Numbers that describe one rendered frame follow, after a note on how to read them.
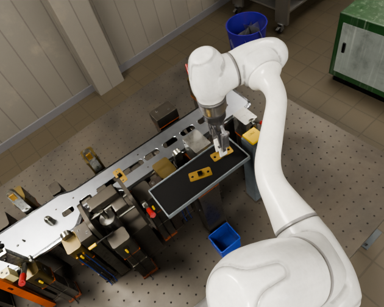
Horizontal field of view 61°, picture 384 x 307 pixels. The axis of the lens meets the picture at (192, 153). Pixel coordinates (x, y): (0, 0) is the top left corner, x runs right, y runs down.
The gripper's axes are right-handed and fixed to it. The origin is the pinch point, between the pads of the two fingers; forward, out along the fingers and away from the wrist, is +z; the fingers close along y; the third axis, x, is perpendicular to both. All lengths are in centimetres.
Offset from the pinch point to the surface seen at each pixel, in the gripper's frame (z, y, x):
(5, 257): 0, 3, 82
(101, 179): 20, 31, 47
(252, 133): 4.1, 1.3, -14.7
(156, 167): 12.1, 15.3, 23.3
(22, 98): 85, 217, 93
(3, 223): 22, 37, 93
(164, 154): 20.1, 25.8, 16.6
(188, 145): 9.1, 15.1, 7.4
